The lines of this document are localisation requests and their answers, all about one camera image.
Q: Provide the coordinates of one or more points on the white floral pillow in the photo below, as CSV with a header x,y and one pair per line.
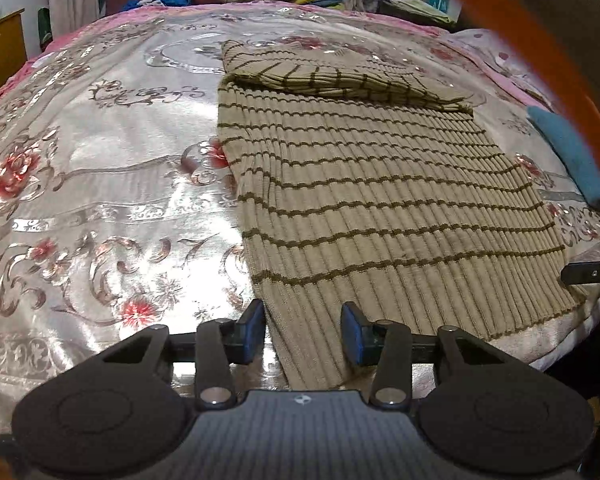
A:
x,y
502,64

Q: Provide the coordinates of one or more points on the floral satin bedspread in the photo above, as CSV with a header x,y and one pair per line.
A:
x,y
117,206

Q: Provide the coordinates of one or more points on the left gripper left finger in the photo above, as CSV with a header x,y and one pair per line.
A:
x,y
220,343

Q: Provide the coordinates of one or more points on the teal blue garment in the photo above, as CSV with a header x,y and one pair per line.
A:
x,y
572,150

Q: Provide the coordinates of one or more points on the beige striped knit sweater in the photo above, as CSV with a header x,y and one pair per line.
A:
x,y
361,182

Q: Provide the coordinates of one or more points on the wooden bedside desk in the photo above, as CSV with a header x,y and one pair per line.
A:
x,y
13,52

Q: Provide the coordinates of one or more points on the green bottle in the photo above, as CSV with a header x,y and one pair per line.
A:
x,y
45,35

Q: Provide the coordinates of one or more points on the light green folded cloth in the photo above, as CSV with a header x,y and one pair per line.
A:
x,y
422,9

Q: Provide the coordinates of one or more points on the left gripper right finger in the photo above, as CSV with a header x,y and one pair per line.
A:
x,y
384,345

